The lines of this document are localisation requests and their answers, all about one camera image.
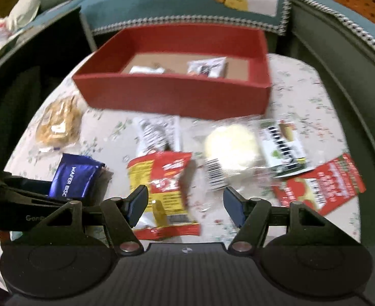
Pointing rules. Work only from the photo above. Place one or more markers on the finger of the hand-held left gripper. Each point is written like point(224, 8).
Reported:
point(31, 191)

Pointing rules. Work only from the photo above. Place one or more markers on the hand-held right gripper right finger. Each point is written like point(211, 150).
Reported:
point(233, 207)

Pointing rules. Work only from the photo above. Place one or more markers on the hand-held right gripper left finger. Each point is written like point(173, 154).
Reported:
point(138, 204)

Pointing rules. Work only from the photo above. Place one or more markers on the red and yellow snack packet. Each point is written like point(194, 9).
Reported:
point(165, 178)

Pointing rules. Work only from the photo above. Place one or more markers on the blue wafer packet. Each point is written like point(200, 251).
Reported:
point(75, 175)

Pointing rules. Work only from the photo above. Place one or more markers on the clear packet with pale cake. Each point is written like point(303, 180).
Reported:
point(232, 146)

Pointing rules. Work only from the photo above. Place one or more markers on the round brown cookie packet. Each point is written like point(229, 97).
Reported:
point(58, 121)

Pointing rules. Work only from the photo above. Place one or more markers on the white striped snack packet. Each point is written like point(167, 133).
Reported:
point(155, 130)

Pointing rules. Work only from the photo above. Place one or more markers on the green and white snack packet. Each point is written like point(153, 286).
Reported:
point(283, 146)

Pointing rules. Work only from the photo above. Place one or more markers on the red cardboard box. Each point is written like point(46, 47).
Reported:
point(174, 98)

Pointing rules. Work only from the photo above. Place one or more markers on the small white packet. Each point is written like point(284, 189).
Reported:
point(142, 69)

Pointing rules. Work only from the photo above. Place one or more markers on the white packet with dark print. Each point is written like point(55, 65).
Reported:
point(206, 67)

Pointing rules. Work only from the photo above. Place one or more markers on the pale green cushion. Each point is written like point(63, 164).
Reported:
point(25, 9)

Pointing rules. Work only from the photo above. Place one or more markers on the teal sofa cover with cartoon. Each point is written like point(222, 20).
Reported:
point(158, 3)

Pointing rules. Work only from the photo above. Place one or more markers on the plain teal sofa cover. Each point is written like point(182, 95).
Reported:
point(327, 16)

